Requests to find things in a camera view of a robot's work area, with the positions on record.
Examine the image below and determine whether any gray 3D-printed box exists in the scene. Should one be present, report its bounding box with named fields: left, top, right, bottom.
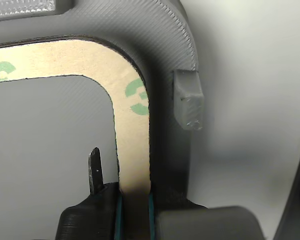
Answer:
left=0, top=0, right=206, bottom=240

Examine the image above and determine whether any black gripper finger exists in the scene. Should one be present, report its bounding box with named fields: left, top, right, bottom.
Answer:
left=56, top=146, right=124, bottom=240
left=148, top=189, right=269, bottom=240

